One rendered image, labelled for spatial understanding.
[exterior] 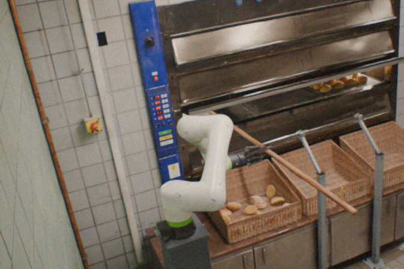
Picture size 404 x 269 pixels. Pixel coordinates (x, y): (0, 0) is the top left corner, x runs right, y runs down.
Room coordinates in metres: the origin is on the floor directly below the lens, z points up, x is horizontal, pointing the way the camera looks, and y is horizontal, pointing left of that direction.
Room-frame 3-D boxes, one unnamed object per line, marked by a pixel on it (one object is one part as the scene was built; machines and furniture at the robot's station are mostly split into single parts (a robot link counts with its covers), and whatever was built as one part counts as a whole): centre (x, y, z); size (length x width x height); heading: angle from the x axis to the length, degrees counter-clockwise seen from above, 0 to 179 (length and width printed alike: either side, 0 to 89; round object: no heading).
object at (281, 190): (2.65, -0.27, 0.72); 0.56 x 0.49 x 0.28; 107
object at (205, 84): (3.08, -0.74, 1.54); 1.79 x 0.11 x 0.19; 108
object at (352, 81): (3.67, -1.16, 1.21); 0.61 x 0.48 x 0.06; 18
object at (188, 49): (3.08, -0.74, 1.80); 1.79 x 0.11 x 0.19; 108
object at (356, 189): (2.82, -0.83, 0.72); 0.56 x 0.49 x 0.28; 108
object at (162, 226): (1.69, 0.21, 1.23); 0.26 x 0.15 x 0.06; 108
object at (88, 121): (2.58, 0.67, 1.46); 0.10 x 0.07 x 0.10; 108
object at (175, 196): (1.70, 0.14, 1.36); 0.16 x 0.13 x 0.19; 75
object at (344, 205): (2.46, -0.37, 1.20); 1.71 x 0.03 x 0.03; 19
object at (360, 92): (3.10, -0.74, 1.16); 1.80 x 0.06 x 0.04; 108
